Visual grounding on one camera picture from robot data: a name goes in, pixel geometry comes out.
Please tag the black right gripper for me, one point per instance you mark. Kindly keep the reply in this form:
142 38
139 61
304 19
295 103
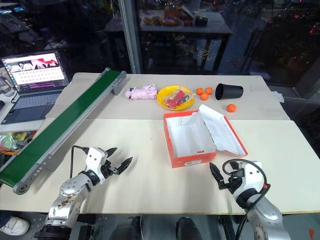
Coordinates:
232 182

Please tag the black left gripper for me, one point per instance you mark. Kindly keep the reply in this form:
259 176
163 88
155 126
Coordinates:
108 170

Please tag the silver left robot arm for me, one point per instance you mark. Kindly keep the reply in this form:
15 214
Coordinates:
72 187

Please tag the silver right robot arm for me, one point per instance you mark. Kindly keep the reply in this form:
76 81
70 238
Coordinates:
265 215

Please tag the orange shoe box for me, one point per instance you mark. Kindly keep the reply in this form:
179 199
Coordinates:
192 137

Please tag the green conveyor belt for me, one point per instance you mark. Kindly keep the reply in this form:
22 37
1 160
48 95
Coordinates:
72 110

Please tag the small orange fruit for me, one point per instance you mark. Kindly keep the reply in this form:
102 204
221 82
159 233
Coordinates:
231 108
208 90
199 91
204 96

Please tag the pink folded cloth bundle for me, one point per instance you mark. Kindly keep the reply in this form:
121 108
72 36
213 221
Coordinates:
143 92

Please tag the yellow plate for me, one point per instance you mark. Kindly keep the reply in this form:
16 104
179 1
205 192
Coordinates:
162 96

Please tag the black plastic cup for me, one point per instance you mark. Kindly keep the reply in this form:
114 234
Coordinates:
231 91

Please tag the clear bag of red snacks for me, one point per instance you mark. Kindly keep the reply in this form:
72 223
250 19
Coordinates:
177 98

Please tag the white paper scrap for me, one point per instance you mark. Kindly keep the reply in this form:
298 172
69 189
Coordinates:
280 97

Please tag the grey open laptop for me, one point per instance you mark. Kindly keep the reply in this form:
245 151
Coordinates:
35 100

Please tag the colourful pile of toys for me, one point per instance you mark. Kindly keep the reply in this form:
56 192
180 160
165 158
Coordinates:
15 142

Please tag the white sneaker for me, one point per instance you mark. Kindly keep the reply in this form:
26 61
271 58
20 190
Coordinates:
13 225

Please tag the dark background table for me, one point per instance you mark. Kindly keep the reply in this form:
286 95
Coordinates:
187 30

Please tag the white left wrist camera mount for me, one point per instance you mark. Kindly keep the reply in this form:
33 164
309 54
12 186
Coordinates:
95 157

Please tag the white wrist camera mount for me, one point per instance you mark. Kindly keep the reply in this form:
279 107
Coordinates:
95 157
252 175

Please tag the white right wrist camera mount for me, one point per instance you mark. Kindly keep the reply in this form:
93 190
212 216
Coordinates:
252 175

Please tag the grey window frame post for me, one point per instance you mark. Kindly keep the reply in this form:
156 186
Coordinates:
130 37

